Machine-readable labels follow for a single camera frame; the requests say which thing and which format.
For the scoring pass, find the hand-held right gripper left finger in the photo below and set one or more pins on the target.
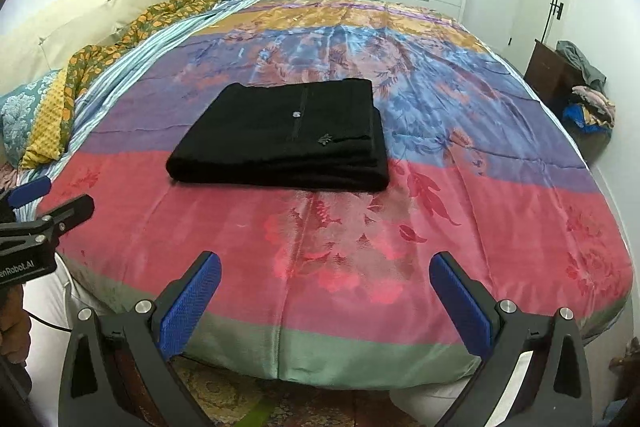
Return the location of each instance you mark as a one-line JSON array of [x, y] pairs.
[[192, 302]]

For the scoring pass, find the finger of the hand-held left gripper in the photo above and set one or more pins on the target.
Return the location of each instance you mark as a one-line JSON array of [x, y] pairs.
[[70, 212], [30, 192]]

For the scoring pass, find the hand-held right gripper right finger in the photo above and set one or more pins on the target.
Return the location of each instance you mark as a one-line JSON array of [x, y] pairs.
[[457, 302]]

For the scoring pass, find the black pants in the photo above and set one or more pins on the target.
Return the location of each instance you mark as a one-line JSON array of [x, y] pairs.
[[285, 137]]

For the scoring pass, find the white bed base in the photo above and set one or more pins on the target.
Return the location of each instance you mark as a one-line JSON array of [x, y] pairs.
[[47, 297]]

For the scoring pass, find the teal patterned pillow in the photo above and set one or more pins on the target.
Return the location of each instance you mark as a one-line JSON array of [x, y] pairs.
[[22, 117]]

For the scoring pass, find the colourful floral bed blanket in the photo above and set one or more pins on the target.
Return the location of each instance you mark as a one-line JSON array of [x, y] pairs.
[[450, 207]]

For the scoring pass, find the patterned floor rug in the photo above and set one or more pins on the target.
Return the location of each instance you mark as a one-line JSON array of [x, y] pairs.
[[225, 394]]

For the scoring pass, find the cream padded headboard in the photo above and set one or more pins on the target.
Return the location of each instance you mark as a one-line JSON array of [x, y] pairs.
[[85, 7]]

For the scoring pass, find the pile of mixed clothes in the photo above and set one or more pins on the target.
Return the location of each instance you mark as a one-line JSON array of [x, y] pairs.
[[592, 107]]

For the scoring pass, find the dark wooden dresser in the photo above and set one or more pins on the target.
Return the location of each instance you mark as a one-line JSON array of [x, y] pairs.
[[552, 77]]

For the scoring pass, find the grey clothing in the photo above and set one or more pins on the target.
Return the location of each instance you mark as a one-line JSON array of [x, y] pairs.
[[582, 62]]

